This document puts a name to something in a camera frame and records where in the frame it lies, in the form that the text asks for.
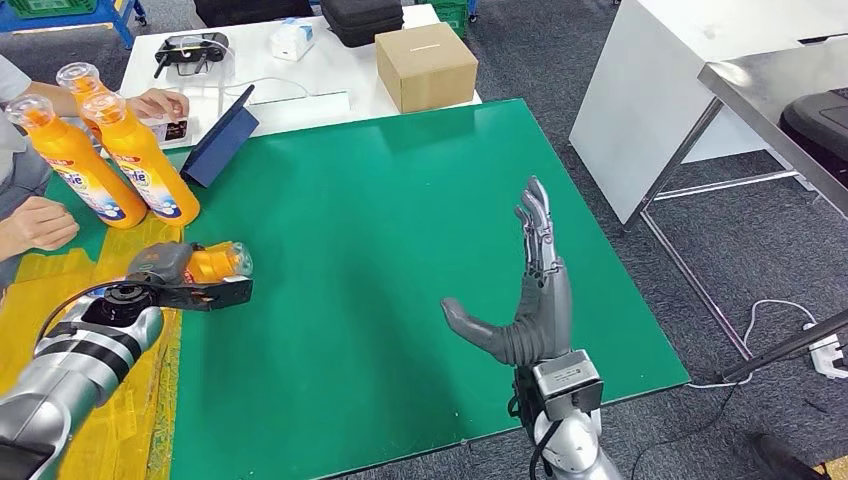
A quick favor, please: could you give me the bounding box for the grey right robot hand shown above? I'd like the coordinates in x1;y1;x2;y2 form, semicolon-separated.
440;175;574;369

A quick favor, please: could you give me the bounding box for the person's right hand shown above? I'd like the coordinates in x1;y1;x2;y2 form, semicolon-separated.
0;196;81;256

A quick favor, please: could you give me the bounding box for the person's left hand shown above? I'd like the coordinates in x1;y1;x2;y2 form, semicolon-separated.
125;87;191;123

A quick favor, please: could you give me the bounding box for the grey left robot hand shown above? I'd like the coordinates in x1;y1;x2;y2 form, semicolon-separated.
125;241;197;287

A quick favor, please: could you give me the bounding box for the black smartphone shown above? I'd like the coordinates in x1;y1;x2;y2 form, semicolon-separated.
153;117;192;144

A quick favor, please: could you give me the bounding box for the orange detergent bottle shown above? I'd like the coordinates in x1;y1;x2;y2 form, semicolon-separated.
56;61;111;144
184;241;255;286
5;93;149;231
80;90;202;229

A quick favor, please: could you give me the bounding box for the black antenna controller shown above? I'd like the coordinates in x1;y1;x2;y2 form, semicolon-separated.
153;31;231;79

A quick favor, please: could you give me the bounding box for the person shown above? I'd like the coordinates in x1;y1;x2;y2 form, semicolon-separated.
0;54;54;293

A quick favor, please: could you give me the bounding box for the blue tablet folio case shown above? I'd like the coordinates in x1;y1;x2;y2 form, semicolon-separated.
180;84;261;189

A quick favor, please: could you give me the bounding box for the blue cart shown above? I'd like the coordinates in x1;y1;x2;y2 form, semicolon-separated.
0;0;148;51

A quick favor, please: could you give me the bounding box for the black bag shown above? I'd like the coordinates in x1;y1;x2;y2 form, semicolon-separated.
193;0;316;29

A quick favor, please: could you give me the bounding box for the green plastic crate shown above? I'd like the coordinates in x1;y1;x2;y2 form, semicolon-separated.
417;0;472;39
6;0;99;20

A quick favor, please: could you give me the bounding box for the white tissue pack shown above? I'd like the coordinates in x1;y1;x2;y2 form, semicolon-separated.
268;17;317;63

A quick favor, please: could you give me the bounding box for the white rectangular table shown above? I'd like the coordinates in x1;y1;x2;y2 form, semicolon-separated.
119;4;483;157

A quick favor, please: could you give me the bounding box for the green table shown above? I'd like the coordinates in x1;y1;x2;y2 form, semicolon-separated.
39;97;692;480

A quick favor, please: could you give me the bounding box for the black hard carrying case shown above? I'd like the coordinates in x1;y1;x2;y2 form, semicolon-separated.
319;0;405;49

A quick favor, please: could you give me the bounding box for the white table with metal legs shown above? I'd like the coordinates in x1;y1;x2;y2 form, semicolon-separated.
568;0;848;366

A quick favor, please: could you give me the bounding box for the dark metal bar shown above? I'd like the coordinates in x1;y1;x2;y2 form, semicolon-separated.
720;307;848;386

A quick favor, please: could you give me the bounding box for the brown cardboard box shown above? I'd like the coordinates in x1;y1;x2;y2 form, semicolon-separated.
374;21;480;115

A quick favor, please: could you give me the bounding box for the white power strip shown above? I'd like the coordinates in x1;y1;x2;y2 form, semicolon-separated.
803;321;848;381

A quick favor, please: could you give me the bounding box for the stainless steel table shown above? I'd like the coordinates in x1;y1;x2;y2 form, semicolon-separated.
697;36;848;220

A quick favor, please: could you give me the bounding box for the black moulded case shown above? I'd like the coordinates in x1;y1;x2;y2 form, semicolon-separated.
778;89;848;190

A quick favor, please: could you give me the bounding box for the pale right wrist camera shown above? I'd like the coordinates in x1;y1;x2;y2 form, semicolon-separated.
531;349;605;423

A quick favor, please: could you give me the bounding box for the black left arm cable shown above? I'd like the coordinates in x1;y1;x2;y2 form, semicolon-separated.
33;281;144;349

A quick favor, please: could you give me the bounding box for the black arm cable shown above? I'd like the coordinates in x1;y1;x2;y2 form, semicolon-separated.
33;281;144;349
528;417;564;480

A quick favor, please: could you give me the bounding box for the thin white cable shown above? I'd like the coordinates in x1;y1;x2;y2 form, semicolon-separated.
158;36;313;101

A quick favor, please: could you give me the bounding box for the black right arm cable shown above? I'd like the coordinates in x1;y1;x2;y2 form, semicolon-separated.
528;417;564;480

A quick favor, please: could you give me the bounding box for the black power cable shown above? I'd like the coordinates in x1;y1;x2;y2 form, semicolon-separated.
629;384;743;480

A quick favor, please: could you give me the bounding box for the white power cable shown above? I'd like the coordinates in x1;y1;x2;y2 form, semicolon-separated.
685;299;823;392

